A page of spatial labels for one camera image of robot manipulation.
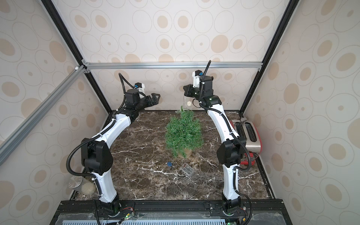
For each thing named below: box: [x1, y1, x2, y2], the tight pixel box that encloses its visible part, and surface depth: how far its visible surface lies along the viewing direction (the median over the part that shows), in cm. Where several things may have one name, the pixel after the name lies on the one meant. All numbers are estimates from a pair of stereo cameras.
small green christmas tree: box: [165, 105, 204, 159], surface depth 75 cm
